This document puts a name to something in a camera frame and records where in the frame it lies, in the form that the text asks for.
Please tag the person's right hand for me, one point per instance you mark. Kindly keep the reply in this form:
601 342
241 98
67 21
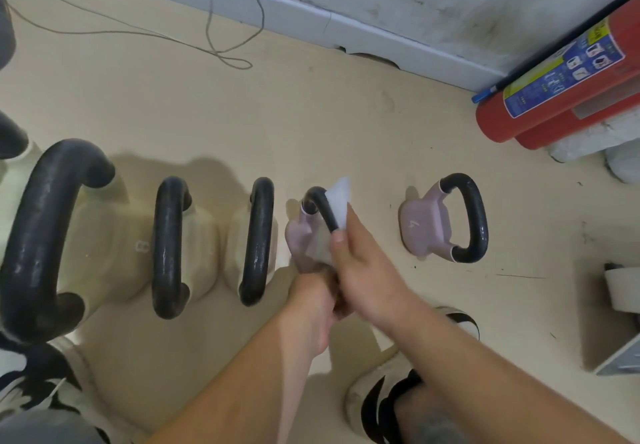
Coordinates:
367 278

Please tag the person's left hand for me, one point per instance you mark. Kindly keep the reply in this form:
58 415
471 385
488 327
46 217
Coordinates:
310 303

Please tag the person's right thumb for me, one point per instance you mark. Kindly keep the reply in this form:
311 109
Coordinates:
338 248

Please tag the white wipe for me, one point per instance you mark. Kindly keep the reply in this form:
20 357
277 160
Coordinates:
340 198

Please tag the person's right forearm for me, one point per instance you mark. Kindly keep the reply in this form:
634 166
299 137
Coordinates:
490 383

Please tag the person's left forearm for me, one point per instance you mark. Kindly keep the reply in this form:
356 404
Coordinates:
240 393

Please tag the person's right white black shoe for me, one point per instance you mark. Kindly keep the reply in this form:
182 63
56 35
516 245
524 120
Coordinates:
370 393

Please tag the person's white black shoe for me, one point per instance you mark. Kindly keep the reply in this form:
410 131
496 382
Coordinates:
370 393
30 378

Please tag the person's right leg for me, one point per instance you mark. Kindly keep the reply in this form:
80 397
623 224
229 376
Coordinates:
425 416

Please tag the blue extinguisher nozzle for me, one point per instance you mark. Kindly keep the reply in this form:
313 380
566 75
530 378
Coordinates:
485 94

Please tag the white skirting board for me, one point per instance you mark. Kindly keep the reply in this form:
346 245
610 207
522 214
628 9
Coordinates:
300 8

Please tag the red fire extinguisher with label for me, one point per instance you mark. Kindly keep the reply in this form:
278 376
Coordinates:
550 78

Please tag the white sack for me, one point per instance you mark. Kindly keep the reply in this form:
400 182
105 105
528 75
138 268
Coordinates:
595 141

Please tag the white box stand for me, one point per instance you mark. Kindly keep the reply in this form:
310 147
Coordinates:
622 298

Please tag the person's left white black shoe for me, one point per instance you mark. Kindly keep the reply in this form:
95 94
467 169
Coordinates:
30 378

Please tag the person's grey shorts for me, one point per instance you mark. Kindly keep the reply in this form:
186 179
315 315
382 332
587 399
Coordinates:
45 431

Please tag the dark grey round weight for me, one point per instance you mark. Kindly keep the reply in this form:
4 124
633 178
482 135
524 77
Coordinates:
6 23

